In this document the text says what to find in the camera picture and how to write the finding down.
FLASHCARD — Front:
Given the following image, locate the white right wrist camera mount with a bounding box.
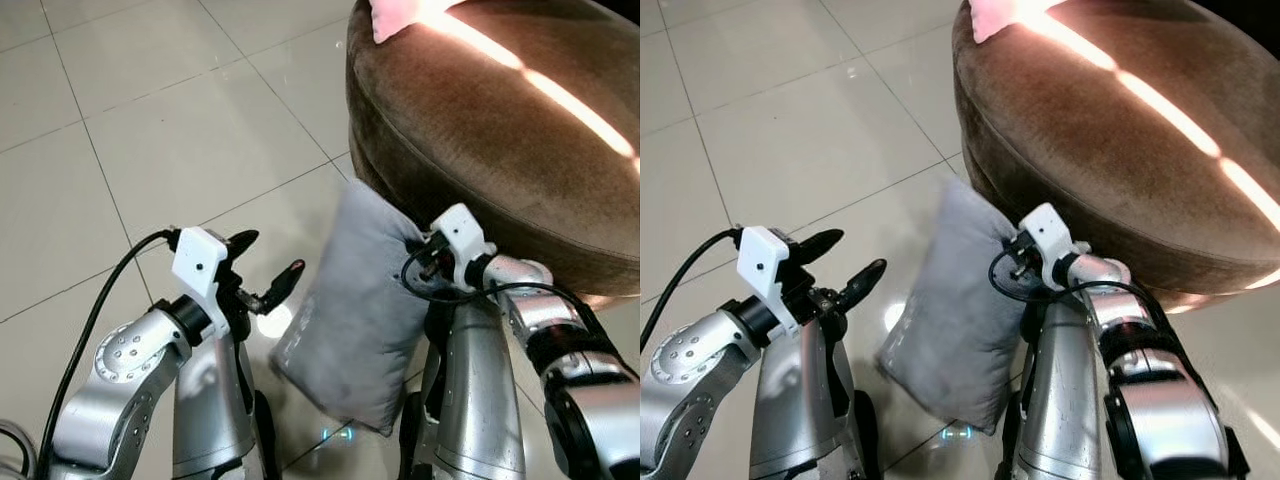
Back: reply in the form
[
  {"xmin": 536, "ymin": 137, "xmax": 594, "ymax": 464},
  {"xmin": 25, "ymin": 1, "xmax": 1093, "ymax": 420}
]
[
  {"xmin": 1014, "ymin": 202, "xmax": 1077, "ymax": 287},
  {"xmin": 428, "ymin": 203, "xmax": 494, "ymax": 291}
]

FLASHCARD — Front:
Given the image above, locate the brown round sofa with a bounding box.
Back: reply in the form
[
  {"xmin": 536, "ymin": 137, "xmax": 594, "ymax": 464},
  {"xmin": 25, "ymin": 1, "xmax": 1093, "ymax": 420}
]
[
  {"xmin": 345, "ymin": 0, "xmax": 641, "ymax": 300},
  {"xmin": 951, "ymin": 0, "xmax": 1280, "ymax": 297}
]

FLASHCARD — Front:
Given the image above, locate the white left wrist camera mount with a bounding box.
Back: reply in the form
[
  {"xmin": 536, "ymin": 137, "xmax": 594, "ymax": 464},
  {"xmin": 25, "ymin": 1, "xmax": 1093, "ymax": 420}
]
[
  {"xmin": 170, "ymin": 227, "xmax": 234, "ymax": 314},
  {"xmin": 737, "ymin": 226, "xmax": 799, "ymax": 337}
]

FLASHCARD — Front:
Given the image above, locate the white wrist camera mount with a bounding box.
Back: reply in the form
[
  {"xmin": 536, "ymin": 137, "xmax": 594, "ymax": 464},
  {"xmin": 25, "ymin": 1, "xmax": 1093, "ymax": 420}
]
[
  {"xmin": 170, "ymin": 227, "xmax": 234, "ymax": 314},
  {"xmin": 737, "ymin": 226, "xmax": 799, "ymax": 337},
  {"xmin": 428, "ymin": 203, "xmax": 494, "ymax": 291},
  {"xmin": 1014, "ymin": 202, "xmax": 1077, "ymax": 287}
]

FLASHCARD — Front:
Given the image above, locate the grey pillow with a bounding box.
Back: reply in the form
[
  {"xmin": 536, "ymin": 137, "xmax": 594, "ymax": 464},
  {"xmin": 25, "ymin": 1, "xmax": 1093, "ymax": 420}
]
[
  {"xmin": 877, "ymin": 178, "xmax": 1024, "ymax": 437},
  {"xmin": 270, "ymin": 178, "xmax": 434, "ymax": 437}
]

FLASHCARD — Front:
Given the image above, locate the pink pillow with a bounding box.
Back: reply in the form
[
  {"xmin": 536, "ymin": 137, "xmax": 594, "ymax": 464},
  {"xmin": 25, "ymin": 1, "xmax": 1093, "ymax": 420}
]
[
  {"xmin": 370, "ymin": 0, "xmax": 464, "ymax": 45},
  {"xmin": 967, "ymin": 0, "xmax": 1053, "ymax": 45}
]

